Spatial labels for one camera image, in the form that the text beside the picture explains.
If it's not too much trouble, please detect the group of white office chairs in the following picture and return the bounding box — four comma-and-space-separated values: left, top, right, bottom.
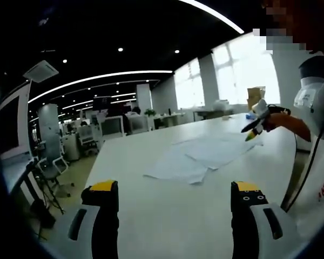
36, 114, 126, 199

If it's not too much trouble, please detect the white framed computer monitor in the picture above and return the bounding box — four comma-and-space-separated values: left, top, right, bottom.
0, 80, 35, 161

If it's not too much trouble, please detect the person's right hand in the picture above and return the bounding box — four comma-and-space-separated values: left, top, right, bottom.
263, 114, 283, 133

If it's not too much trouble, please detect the thin curved ceiling light strip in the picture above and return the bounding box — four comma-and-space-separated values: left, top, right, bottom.
28, 70, 173, 104

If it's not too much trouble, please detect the black cable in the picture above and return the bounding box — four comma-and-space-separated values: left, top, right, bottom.
283, 126, 324, 214

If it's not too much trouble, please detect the ceiling air conditioner vent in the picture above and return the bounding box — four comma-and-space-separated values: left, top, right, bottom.
23, 59, 59, 83

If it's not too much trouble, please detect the wide curved ceiling light strip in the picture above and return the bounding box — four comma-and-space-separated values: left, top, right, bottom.
178, 0, 245, 35

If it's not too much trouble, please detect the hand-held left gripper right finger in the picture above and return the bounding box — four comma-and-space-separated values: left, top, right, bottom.
230, 180, 300, 259

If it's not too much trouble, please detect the dark hanging display screen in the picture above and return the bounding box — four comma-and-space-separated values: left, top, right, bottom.
93, 97, 109, 111

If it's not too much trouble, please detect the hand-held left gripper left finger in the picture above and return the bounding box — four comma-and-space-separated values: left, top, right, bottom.
55, 180, 120, 259

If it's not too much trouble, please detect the white office column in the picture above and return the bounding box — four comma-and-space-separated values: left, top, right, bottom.
37, 104, 62, 160
136, 84, 153, 112

